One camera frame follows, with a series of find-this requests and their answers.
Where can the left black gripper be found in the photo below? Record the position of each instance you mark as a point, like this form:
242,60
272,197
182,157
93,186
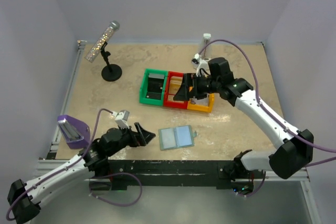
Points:
144,136

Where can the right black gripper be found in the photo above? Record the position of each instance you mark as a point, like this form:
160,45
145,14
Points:
184,93

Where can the gold credit card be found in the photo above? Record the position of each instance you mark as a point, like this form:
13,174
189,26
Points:
170,98

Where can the white VIP credit card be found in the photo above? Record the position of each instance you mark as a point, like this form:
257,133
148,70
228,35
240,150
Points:
202,102

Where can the teal leather card holder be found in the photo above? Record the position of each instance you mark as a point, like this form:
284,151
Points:
176,137

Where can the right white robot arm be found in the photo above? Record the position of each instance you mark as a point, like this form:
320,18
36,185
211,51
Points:
293,148

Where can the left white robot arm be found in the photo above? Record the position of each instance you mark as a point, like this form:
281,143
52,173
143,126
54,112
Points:
26,198

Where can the gold cards stack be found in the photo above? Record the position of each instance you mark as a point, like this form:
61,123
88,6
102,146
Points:
174,84

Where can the black cards stack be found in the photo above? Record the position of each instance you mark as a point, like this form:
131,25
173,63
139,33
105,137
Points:
155,86

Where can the red plastic bin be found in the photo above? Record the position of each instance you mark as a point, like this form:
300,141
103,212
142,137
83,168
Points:
176,105

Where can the yellow plastic bin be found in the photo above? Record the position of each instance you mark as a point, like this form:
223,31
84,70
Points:
199,108

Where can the green plastic bin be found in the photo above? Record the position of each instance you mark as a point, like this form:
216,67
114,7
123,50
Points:
144,84

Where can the white metronome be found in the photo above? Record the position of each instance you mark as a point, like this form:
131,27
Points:
207,52

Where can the purple block fixture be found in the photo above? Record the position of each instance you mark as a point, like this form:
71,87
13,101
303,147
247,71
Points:
75,132

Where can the black microphone stand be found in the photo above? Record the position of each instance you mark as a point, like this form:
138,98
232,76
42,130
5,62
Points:
111,72

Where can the glitter silver microphone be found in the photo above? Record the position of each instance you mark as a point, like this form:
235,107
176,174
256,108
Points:
103,39

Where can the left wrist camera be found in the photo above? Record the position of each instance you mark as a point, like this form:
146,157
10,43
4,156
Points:
121,118

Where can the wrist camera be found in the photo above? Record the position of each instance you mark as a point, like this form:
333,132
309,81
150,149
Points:
121,118
199,63

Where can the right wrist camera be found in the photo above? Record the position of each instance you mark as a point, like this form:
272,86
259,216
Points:
199,63

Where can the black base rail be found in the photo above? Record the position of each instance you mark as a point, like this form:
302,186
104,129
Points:
218,174

